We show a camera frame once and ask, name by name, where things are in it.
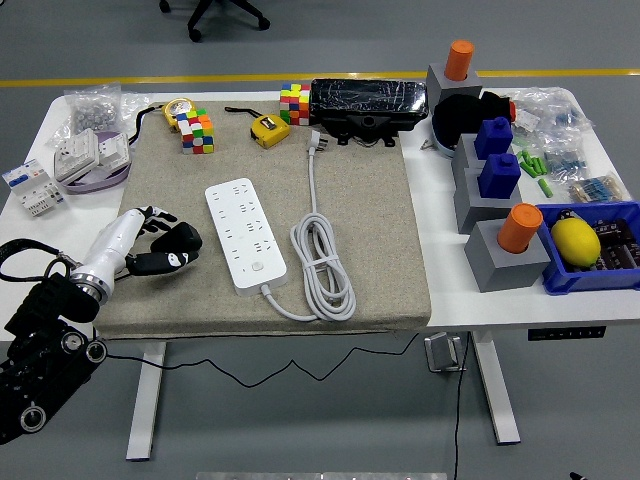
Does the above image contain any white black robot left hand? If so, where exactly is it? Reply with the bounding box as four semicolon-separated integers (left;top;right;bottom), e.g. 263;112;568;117
79;204;204;287

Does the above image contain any black plug adapter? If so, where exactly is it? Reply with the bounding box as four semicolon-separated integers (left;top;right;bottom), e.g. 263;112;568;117
151;223;204;255

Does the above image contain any white power strip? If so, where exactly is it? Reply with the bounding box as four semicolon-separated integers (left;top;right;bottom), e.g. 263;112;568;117
204;177;289;297

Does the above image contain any thin black plug cord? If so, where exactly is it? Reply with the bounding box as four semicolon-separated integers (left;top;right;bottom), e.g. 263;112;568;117
102;332;421;389

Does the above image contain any white circuit breaker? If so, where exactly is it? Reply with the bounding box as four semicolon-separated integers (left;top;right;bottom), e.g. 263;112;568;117
1;158;69;219

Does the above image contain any white table leg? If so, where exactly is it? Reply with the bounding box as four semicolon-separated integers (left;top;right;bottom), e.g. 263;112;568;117
469;330;522;446
124;342;167;462

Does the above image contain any clear bag of metal nuts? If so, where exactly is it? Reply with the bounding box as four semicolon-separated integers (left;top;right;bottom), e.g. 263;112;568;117
63;83;124;137

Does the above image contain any twisted colourful puzzle cube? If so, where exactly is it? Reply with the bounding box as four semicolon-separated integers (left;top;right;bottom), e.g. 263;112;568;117
174;107;216;156

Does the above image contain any empty clear plastic bag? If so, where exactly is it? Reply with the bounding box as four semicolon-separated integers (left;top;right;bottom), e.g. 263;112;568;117
119;91;151;121

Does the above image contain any black table control panel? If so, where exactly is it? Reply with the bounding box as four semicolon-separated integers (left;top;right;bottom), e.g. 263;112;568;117
527;325;607;343

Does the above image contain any round yellow tape measure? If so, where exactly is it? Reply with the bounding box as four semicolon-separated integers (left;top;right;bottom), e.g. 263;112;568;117
130;97;197;146

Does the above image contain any square yellow tape measure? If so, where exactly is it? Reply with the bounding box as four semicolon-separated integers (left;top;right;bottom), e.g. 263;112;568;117
223;105;292;150

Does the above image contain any blue plastic bin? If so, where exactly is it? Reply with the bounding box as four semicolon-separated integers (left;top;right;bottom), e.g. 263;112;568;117
534;200;640;296

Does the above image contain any grey block with round hole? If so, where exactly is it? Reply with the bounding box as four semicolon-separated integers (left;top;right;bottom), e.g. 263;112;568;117
464;218;552;294
425;63;484;104

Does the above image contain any yellow lemon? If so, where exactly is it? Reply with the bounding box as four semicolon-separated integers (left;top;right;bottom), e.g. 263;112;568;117
549;218;602;266

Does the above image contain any black parts pile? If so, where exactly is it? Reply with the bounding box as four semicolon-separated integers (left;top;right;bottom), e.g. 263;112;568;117
589;218;640;271

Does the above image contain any black office chair base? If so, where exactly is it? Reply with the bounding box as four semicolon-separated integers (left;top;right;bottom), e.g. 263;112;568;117
158;0;271;44

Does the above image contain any orange cylinder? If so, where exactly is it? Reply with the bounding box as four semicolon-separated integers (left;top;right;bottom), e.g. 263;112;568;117
497;202;545;255
444;39;475;82

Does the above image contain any grey-brown mat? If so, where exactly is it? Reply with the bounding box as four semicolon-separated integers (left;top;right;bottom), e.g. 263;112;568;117
92;99;434;341

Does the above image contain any grey square base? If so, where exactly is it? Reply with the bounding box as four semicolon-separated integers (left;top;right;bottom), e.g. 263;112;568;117
451;133;489;174
453;167;524;235

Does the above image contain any clear bag of resistors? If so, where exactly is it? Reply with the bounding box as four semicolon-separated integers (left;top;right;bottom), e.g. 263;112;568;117
569;172;632;205

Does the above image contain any black film-wrapped device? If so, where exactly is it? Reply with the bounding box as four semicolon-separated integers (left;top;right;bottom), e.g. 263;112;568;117
308;78;430;149

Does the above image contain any blue block with knob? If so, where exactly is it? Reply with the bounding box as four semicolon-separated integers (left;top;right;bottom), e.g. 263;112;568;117
476;153;522;201
473;117;515;161

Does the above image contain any small clear bag of parts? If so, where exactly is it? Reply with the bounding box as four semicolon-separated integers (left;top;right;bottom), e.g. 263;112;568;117
542;142;589;181

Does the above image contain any clear bag of blue parts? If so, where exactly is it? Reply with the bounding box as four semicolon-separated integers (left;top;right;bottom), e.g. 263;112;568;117
509;87;596;146

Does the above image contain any black fabric bundle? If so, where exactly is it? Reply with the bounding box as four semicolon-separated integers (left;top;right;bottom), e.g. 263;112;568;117
431;90;517;160

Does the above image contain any black hanging cable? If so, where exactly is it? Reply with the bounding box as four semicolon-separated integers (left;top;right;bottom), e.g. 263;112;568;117
452;332;471;480

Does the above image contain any silver metal bracket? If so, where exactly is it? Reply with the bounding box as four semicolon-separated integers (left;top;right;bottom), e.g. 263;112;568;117
423;332;464;374

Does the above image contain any white power strip cord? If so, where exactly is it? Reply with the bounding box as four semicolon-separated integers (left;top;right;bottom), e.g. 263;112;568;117
259;128;358;323

